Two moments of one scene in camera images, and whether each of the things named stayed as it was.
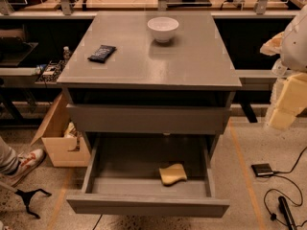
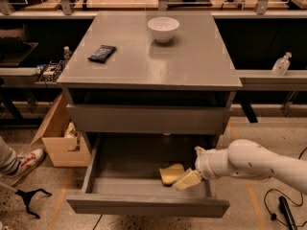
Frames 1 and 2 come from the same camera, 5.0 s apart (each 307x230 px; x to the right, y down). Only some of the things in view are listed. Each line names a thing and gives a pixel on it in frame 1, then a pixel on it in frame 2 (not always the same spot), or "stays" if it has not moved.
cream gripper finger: [293, 101] -> [189, 178]
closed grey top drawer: [150, 119] stays
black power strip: [287, 214] stays
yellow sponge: [173, 173] stays
